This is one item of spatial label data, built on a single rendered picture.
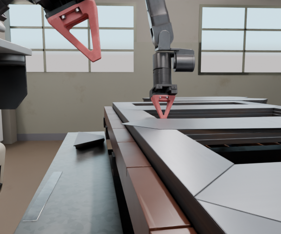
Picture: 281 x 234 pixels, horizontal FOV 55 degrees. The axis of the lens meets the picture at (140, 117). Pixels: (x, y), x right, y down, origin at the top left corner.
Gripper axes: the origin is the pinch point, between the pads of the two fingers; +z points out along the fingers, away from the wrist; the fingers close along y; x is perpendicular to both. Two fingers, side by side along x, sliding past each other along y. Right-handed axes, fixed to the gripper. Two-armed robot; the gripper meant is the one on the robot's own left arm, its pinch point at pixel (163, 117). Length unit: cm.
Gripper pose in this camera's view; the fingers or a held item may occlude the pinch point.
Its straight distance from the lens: 82.2
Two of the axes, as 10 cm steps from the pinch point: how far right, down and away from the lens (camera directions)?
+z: 0.2, 9.9, -1.1
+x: -9.9, 0.0, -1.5
